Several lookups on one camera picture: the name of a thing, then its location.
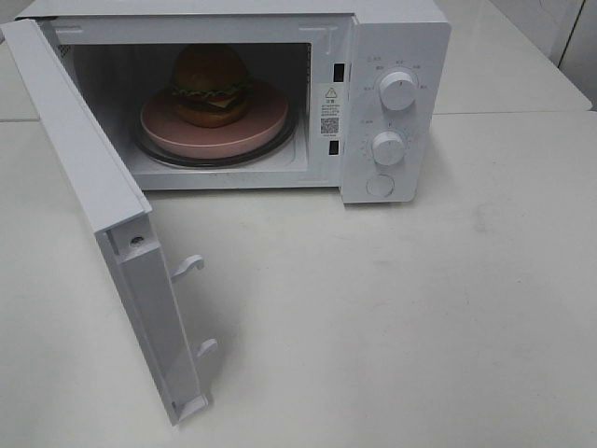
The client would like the white round door button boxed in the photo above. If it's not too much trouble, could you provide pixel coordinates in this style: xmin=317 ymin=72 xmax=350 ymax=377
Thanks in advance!
xmin=366 ymin=175 xmax=395 ymax=197

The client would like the white microwave door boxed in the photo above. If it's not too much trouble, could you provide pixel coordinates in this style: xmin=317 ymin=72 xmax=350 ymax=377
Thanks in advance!
xmin=1 ymin=20 xmax=217 ymax=426

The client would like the burger with lettuce and cheese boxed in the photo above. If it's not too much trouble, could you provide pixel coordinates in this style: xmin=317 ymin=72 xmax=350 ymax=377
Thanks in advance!
xmin=170 ymin=44 xmax=251 ymax=128

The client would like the pink round plate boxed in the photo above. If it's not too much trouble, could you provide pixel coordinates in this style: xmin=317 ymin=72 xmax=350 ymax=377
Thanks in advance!
xmin=140 ymin=81 xmax=290 ymax=160

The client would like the glass microwave turntable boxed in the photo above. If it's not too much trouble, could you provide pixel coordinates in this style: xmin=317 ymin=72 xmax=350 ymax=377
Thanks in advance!
xmin=131 ymin=115 xmax=298 ymax=170

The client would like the white lower microwave knob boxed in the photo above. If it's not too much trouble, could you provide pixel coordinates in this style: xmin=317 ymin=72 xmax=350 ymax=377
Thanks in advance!
xmin=371 ymin=131 xmax=407 ymax=166

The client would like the white microwave knob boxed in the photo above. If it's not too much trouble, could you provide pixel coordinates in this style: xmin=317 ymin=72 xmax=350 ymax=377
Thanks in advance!
xmin=371 ymin=131 xmax=407 ymax=166
xmin=379 ymin=68 xmax=418 ymax=111

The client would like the white warning label sticker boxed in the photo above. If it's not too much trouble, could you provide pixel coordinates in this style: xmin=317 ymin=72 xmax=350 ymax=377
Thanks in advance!
xmin=316 ymin=82 xmax=345 ymax=139

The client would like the white microwave oven body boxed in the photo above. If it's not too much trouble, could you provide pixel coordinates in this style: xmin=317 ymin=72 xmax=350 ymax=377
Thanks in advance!
xmin=14 ymin=1 xmax=451 ymax=203

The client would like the white upper microwave knob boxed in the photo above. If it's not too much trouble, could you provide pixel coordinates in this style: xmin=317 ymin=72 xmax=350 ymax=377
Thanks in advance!
xmin=379 ymin=68 xmax=418 ymax=111

